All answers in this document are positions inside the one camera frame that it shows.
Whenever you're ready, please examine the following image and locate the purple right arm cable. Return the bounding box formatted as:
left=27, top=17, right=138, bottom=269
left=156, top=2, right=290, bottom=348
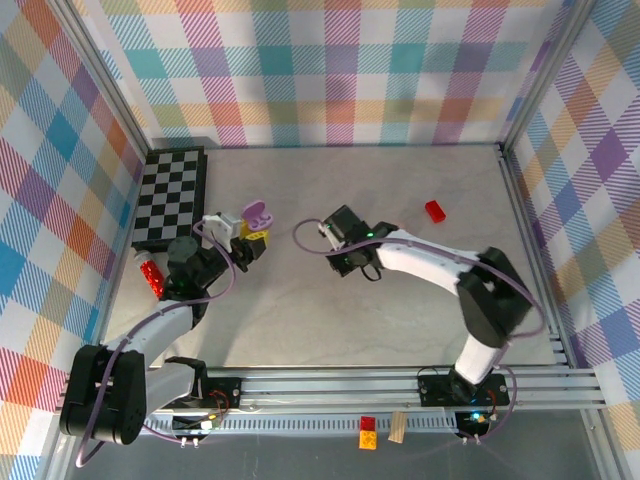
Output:
left=292, top=218, right=546, bottom=446

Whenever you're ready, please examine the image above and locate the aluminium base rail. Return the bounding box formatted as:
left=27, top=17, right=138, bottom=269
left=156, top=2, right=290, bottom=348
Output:
left=54, top=367, right=604, bottom=416

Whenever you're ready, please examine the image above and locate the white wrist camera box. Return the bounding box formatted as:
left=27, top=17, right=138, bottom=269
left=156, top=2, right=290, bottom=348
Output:
left=202, top=212, right=245, bottom=253
left=319, top=223, right=349, bottom=253

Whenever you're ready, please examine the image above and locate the wooden block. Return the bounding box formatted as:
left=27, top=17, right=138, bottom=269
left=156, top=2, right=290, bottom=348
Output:
left=387, top=411, right=407, bottom=445

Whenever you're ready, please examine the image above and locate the purple charging case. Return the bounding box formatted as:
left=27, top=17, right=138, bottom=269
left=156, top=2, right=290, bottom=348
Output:
left=241, top=199, right=278, bottom=232

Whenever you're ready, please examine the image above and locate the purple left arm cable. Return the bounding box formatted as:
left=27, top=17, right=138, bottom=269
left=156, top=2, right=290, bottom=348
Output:
left=74, top=218, right=237, bottom=469

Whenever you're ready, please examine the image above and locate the small electronics board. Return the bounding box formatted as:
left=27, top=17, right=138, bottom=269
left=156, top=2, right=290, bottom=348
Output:
left=457, top=409, right=501, bottom=431
left=172, top=412, right=225, bottom=435

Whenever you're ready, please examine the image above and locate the black and white chessboard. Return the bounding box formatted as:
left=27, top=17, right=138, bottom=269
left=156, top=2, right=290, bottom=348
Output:
left=132, top=145, right=209, bottom=252

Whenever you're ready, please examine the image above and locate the red bottle with silver cap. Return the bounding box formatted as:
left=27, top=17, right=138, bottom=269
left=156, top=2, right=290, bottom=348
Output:
left=134, top=249, right=169, bottom=301

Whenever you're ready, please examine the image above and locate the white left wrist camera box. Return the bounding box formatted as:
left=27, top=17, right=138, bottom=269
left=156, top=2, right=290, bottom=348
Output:
left=202, top=212, right=245, bottom=253

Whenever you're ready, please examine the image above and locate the grey slotted cable duct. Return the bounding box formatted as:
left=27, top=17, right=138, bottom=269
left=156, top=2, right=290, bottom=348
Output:
left=77, top=417, right=461, bottom=435

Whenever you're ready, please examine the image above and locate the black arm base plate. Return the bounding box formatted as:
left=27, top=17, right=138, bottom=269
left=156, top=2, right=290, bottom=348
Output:
left=151, top=377, right=244, bottom=409
left=417, top=367, right=516, bottom=407

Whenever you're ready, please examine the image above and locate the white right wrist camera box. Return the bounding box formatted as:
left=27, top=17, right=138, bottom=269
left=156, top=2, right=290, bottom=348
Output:
left=319, top=223, right=349, bottom=253

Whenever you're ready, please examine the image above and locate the aluminium frame post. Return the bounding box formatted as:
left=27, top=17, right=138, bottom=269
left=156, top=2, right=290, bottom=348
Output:
left=58, top=0, right=154, bottom=154
left=498, top=0, right=599, bottom=151

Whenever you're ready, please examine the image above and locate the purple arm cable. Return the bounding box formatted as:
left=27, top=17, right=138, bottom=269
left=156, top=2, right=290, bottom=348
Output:
left=74, top=218, right=237, bottom=469
left=292, top=218, right=546, bottom=446

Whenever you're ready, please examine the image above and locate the aluminium side rail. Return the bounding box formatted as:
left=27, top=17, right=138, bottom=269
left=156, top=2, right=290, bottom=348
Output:
left=497, top=143, right=574, bottom=371

